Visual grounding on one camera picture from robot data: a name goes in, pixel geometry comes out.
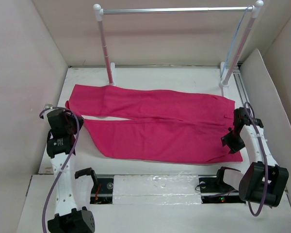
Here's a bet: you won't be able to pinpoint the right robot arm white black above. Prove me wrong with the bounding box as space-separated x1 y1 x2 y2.
214 107 289 207

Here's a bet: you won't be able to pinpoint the pink trousers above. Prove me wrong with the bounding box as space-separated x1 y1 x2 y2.
65 85 243 164

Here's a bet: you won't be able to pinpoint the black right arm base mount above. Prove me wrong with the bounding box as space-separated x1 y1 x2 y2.
195 166 245 204

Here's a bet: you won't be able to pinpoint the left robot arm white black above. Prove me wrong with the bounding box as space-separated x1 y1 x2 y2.
40 107 98 233

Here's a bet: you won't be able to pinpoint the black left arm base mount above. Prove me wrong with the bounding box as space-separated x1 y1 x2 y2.
75 167 114 204

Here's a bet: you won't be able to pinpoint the white clothes rack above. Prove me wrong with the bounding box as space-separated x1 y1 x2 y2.
93 0 264 98

